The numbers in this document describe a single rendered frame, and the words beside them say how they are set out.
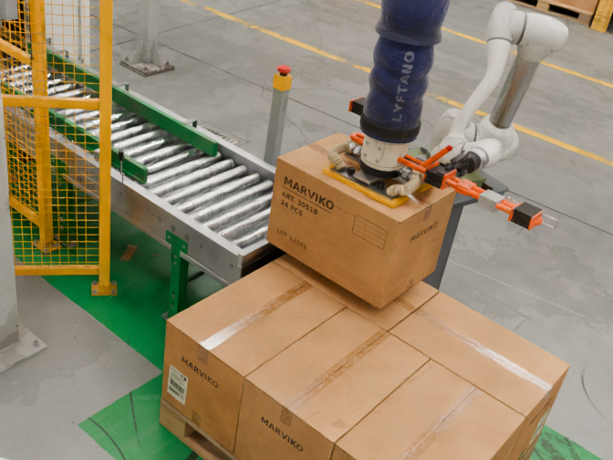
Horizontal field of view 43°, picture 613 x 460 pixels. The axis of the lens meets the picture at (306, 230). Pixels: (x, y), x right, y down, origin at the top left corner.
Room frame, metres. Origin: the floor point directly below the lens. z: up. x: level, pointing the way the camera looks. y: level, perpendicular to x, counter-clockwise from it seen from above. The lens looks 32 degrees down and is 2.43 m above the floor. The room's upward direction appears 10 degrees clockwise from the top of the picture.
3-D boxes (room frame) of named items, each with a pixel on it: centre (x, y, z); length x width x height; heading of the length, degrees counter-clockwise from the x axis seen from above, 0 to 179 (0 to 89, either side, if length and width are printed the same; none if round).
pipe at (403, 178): (2.67, -0.24, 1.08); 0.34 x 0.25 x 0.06; 55
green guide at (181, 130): (3.96, 1.16, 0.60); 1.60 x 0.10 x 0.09; 56
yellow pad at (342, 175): (2.59, -0.19, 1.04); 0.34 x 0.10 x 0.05; 55
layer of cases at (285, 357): (2.26, -0.32, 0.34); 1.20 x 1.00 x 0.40; 56
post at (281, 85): (3.62, 0.24, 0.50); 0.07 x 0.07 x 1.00; 56
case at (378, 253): (2.71, -0.20, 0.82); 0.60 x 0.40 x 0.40; 55
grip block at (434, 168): (2.53, -0.44, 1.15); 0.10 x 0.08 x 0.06; 145
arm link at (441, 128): (3.35, -0.59, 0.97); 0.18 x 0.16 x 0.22; 92
